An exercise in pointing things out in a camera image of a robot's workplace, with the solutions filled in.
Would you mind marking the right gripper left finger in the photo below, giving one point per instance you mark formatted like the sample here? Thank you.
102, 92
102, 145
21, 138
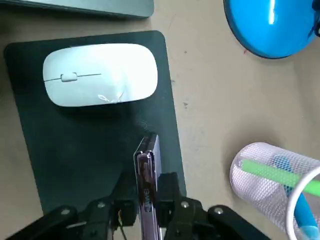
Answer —
75, 220

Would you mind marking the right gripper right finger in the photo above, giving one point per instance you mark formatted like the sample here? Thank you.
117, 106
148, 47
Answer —
195, 220

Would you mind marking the grey laptop with logo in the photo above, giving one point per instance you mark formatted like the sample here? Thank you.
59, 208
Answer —
75, 6

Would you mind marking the black mouse pad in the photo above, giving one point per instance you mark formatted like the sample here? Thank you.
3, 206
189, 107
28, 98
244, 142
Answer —
75, 140

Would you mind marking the white computer mouse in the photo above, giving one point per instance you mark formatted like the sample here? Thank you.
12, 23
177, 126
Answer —
100, 75

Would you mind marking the white mesh pen cup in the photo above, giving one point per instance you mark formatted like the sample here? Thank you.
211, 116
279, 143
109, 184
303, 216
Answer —
255, 190

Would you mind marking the green pen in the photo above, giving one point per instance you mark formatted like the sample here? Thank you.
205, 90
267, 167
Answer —
270, 172

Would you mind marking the blue pen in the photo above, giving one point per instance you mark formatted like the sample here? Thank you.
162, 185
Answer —
305, 215

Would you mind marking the blue desk lamp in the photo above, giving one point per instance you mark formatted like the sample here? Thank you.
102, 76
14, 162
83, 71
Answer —
265, 25

